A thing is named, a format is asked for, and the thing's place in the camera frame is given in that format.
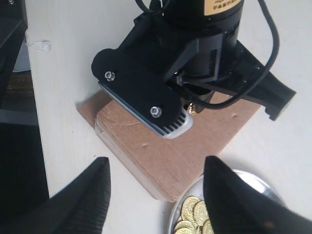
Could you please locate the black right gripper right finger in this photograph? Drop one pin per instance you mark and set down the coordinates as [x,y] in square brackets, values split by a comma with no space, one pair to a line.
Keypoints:
[234,207]

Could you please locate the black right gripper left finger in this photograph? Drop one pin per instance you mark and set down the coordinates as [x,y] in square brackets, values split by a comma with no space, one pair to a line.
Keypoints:
[82,207]

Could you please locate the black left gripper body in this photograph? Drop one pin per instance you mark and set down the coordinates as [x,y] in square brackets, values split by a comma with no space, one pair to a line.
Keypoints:
[201,60]

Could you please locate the gold coin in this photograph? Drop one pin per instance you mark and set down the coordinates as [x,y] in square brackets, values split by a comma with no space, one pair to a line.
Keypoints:
[191,109]

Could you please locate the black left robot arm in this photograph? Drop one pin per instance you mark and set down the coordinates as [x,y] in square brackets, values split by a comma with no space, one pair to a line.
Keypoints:
[202,8]

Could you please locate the brown cardboard box with slot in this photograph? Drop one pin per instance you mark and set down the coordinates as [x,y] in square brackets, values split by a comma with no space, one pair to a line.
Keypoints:
[166,167]

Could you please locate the round silver metal plate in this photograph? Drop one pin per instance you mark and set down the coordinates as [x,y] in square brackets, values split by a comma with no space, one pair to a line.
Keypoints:
[197,190]

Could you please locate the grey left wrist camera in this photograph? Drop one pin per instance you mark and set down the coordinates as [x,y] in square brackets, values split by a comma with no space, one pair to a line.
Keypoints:
[148,99]

